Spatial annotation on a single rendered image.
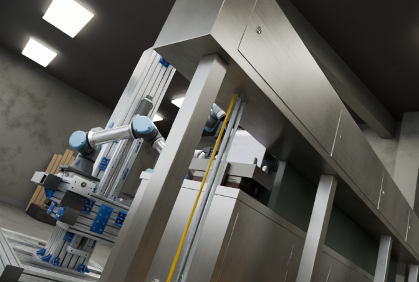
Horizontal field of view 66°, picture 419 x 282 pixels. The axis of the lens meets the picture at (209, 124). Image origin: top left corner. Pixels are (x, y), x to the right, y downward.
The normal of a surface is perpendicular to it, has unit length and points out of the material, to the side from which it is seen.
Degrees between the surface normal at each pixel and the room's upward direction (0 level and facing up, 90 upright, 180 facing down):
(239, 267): 90
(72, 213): 90
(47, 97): 90
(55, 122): 90
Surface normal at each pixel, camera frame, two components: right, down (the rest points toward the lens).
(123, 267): -0.60, -0.48
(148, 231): 0.72, 0.01
